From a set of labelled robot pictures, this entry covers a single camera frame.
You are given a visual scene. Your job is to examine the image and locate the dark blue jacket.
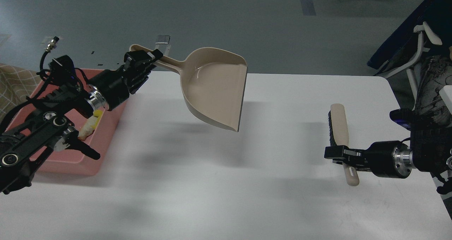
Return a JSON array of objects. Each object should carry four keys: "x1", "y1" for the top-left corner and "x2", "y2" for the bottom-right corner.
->
[{"x1": 367, "y1": 0, "x2": 452, "y2": 74}]

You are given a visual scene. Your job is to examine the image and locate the beige checkered cloth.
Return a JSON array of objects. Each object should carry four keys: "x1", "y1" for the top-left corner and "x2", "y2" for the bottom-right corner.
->
[{"x1": 0, "y1": 63, "x2": 41, "y2": 120}]

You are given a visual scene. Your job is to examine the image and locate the pink plastic bin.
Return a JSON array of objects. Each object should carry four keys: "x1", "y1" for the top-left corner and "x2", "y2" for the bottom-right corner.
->
[{"x1": 1, "y1": 68, "x2": 106, "y2": 182}]

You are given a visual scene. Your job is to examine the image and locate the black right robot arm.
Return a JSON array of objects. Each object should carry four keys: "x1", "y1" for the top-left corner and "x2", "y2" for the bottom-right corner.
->
[{"x1": 324, "y1": 104, "x2": 451, "y2": 195}]

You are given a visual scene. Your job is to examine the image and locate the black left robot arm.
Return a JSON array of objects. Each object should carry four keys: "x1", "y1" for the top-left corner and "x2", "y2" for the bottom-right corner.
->
[{"x1": 1, "y1": 49, "x2": 164, "y2": 195}]

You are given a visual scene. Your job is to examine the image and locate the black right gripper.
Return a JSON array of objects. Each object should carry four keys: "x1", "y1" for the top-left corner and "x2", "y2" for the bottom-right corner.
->
[{"x1": 323, "y1": 141, "x2": 414, "y2": 179}]

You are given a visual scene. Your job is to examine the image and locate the beige hand brush black bristles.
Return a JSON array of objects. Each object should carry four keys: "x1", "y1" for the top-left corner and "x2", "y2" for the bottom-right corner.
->
[{"x1": 329, "y1": 103, "x2": 360, "y2": 187}]

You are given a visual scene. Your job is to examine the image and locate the beige plastic dustpan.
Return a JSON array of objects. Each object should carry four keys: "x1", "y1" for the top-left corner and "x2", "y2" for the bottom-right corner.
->
[{"x1": 129, "y1": 44, "x2": 248, "y2": 132}]

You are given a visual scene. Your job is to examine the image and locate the yellow sponge piece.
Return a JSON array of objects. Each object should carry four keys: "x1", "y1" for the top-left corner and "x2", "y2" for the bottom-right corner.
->
[{"x1": 92, "y1": 109, "x2": 103, "y2": 120}]

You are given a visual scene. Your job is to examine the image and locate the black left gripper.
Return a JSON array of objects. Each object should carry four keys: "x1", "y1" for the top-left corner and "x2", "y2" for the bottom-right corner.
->
[{"x1": 88, "y1": 49, "x2": 164, "y2": 111}]

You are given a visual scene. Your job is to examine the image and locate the white office chair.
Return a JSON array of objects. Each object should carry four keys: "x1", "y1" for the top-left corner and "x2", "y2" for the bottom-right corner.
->
[{"x1": 376, "y1": 22, "x2": 451, "y2": 110}]

